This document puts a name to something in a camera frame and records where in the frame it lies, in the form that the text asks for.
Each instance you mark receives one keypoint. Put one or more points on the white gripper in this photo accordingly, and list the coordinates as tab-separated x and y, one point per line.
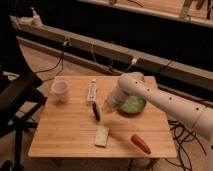
109	106

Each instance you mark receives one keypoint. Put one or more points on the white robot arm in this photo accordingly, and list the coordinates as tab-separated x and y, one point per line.
194	115

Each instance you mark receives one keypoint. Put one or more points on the white eraser block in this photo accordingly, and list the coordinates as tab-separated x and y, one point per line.
101	137

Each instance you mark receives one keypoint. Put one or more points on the black marker pen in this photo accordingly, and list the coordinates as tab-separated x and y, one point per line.
96	112

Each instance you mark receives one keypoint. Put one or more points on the white tube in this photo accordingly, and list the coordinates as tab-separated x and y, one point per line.
91	95

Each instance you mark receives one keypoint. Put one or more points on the green bowl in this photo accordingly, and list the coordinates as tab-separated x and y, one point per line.
133	105

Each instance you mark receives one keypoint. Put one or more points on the orange carrot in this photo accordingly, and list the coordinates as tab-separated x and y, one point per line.
139	142

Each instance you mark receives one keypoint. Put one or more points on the white plastic cup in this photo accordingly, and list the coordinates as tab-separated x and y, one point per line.
61	90

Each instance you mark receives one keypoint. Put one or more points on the black stand frame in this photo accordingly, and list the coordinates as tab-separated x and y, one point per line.
12	97

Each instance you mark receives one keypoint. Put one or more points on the white bottle on rail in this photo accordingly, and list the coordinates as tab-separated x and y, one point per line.
36	18

